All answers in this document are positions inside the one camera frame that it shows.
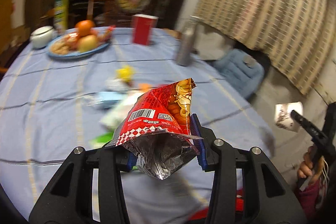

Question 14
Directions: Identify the white printed paper scrap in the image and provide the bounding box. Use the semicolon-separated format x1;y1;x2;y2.
274;102;303;132

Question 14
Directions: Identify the white medicine box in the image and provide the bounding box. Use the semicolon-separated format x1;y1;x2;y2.
100;91;143;130

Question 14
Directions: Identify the blue face mask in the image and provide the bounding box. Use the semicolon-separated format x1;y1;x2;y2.
92;91;125;109

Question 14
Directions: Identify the red snack bag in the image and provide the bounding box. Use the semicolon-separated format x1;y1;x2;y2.
108;78;199;180

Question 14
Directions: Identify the yellow pompom trash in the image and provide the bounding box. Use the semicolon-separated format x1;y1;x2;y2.
116;65;134;83

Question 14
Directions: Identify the right hand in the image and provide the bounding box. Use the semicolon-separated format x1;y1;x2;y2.
297;146;325;185

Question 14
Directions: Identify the light blue tablecloth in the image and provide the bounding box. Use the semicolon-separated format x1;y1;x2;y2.
1;28;275;217

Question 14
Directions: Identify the blue cushioned chair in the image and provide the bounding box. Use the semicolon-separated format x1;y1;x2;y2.
213;49;265;100

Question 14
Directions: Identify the checked beige curtain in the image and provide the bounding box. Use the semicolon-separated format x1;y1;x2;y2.
195;0;335;95

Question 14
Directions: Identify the blue fruit plate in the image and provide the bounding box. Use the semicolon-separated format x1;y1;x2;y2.
47;36;112;60

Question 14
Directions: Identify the silver metal bottle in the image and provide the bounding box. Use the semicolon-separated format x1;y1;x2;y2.
175;16;202;67

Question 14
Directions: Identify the yellow apple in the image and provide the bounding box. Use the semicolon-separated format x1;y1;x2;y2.
77;35;99;53

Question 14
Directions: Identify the white ceramic jar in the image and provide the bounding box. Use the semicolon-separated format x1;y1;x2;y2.
30;26;54;50

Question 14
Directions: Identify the orange fruit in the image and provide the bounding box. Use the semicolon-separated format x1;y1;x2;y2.
75;20;95;37

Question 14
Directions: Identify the red box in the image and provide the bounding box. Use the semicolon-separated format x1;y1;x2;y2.
131;14;158;46

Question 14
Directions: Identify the yellow green carton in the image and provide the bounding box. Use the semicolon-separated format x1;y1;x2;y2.
54;0;69;35

